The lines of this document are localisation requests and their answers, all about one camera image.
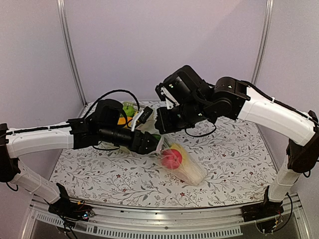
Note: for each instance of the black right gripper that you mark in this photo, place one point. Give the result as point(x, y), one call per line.
point(162, 124)

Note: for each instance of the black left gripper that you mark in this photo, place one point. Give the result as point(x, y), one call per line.
point(142, 148)

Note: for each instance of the green toy leaf vegetable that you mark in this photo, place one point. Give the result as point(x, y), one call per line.
point(156, 138)

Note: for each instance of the orange yellow toy mango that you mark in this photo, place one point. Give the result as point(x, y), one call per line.
point(122, 120)

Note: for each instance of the red toy food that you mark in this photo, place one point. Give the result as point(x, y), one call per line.
point(171, 159)

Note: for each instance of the clear zip top bag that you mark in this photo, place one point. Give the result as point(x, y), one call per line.
point(156, 156)

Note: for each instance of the green toy apple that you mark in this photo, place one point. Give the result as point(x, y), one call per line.
point(129, 110)

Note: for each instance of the toy napa cabbage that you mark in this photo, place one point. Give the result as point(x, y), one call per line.
point(189, 171)

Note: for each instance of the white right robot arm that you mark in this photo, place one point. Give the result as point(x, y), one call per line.
point(189, 100)

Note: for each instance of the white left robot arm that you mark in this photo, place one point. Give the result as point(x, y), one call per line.
point(100, 124)

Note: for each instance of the pale green plastic basket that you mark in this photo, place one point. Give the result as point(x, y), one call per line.
point(142, 104)

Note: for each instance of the floral patterned table mat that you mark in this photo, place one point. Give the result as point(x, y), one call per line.
point(225, 163)

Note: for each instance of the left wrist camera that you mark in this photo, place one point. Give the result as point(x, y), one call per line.
point(141, 117)

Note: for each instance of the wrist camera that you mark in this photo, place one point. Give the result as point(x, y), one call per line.
point(166, 96)
point(141, 117)

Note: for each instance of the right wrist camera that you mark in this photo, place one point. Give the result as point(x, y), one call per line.
point(166, 96)

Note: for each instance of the right aluminium frame post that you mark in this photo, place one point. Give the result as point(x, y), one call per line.
point(263, 41)

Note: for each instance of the aluminium frame post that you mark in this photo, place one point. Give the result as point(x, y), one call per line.
point(69, 50)
point(263, 41)

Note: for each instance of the front aluminium rail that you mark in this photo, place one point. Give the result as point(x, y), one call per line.
point(113, 221)

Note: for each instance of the left aluminium frame post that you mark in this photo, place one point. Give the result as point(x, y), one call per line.
point(69, 50)

